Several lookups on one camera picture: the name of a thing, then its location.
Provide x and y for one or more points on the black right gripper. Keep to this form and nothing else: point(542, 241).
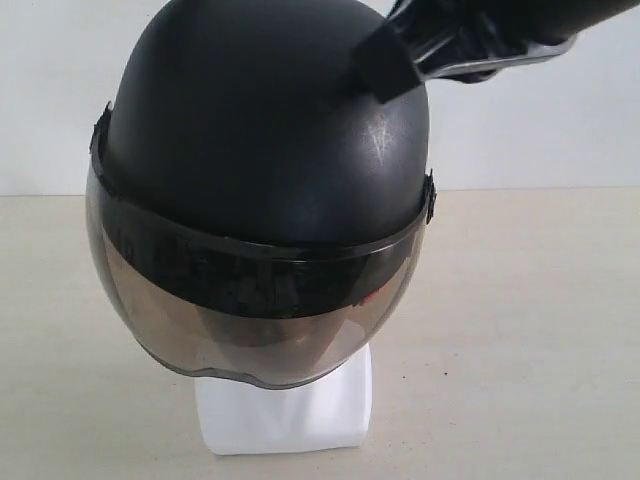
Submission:
point(469, 41)

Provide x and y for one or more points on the black helmet with tinted visor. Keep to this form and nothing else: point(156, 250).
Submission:
point(252, 214)

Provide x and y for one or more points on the white mannequin head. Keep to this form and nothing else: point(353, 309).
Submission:
point(330, 413)

